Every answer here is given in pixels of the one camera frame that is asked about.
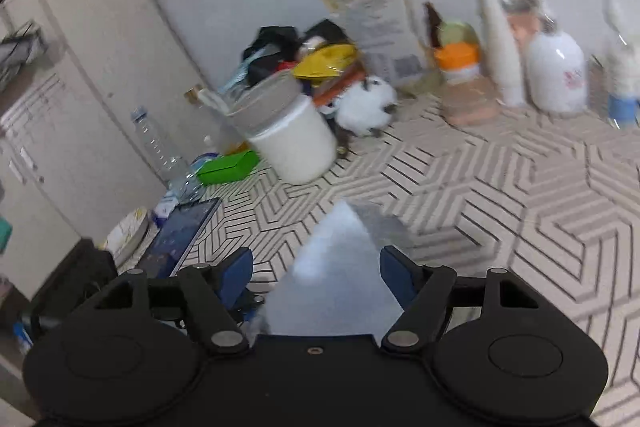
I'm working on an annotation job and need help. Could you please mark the clear spray bottle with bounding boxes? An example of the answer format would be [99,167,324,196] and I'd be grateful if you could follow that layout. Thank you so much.
[602,0,640,128]

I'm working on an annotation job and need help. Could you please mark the white pump bottle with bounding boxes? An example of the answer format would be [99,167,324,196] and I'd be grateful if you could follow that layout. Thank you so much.
[526,14,588,114]

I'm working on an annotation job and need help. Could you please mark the white cosmetic tube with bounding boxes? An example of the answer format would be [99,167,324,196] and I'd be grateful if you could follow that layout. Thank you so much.
[467,0,526,108]

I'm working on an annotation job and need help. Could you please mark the green box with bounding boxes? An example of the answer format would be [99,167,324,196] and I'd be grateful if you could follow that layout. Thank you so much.
[196,151,261,186]

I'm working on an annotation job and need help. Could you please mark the yellow packet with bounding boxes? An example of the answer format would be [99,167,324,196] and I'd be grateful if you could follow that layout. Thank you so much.
[292,44,358,80]

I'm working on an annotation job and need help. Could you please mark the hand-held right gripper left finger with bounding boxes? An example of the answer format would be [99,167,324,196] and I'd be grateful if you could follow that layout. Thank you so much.
[92,248,254,354]

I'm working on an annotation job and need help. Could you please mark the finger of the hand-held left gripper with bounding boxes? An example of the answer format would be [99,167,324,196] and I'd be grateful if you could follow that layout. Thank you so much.
[235,283,275,324]

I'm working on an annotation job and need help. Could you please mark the clear plastic water bottle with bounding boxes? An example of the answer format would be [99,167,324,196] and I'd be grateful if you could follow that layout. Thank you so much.
[131,107,188,188]

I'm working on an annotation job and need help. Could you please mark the kraft paper bag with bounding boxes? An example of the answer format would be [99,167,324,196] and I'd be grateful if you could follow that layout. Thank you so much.
[312,0,431,88]

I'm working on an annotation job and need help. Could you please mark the crumpled clear plastic bottle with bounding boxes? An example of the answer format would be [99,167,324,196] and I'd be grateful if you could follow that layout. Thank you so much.
[167,157,206,202]

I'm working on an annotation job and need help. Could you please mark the pink compact case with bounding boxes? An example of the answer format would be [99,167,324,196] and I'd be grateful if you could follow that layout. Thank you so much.
[444,77,501,126]

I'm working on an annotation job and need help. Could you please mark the clear plastic packets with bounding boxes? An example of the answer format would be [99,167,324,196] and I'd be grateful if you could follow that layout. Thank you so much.
[217,52,261,95]

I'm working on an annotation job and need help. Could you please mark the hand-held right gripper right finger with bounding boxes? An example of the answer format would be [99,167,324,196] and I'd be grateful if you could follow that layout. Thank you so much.
[380,246,541,350]

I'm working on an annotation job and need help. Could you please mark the white paper towel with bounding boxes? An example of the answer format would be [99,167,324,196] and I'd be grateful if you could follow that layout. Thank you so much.
[257,201,416,337]

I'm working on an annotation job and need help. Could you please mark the green round lid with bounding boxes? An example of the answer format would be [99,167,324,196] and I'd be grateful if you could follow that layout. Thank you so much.
[440,22,478,48]

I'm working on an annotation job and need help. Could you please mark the white cabinet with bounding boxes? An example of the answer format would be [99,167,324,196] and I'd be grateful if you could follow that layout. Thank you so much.
[0,0,221,303]

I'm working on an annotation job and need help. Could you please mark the white container with beige lid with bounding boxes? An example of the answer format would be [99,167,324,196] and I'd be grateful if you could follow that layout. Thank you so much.
[197,71,338,184]

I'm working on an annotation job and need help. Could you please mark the clear bottle with gold cap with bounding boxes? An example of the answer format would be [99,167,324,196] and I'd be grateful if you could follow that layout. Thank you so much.
[184,87,241,152]

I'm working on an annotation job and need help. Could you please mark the orange lid jar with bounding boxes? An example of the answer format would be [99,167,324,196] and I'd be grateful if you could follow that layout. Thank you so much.
[434,43,482,85]

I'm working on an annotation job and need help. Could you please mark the white plate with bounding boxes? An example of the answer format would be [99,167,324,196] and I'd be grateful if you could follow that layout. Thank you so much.
[105,207,151,265]

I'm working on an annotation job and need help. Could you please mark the white plush sheep toy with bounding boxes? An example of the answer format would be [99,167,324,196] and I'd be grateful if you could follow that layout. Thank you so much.
[334,77,398,138]

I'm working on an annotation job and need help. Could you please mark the black bag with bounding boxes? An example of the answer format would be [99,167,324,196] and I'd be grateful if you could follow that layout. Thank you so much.
[242,19,351,88]

